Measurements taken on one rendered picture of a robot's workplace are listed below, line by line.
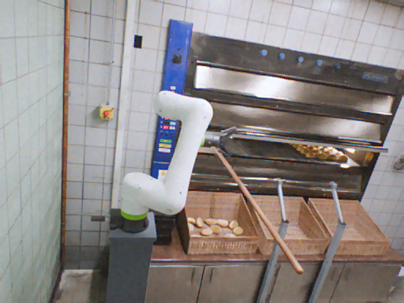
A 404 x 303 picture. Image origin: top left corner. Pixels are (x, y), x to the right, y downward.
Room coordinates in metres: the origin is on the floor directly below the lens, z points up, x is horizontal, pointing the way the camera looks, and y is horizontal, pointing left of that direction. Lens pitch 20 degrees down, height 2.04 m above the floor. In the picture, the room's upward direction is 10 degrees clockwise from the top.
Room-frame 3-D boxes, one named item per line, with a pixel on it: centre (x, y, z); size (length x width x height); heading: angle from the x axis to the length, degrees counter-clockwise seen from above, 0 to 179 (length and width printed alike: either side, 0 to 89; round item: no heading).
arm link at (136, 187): (1.20, 0.22, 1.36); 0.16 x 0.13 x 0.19; 74
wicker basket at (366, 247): (2.43, -1.44, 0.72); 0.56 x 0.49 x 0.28; 104
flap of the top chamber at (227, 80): (2.53, -0.76, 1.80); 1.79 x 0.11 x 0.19; 105
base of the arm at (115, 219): (1.19, 0.28, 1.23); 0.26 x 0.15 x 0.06; 105
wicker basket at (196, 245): (2.14, -0.27, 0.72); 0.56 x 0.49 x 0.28; 106
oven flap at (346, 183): (2.53, -0.76, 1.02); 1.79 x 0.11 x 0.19; 105
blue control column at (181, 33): (3.17, 0.49, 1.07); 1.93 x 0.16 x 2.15; 15
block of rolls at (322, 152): (3.11, -1.22, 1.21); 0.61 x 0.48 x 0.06; 15
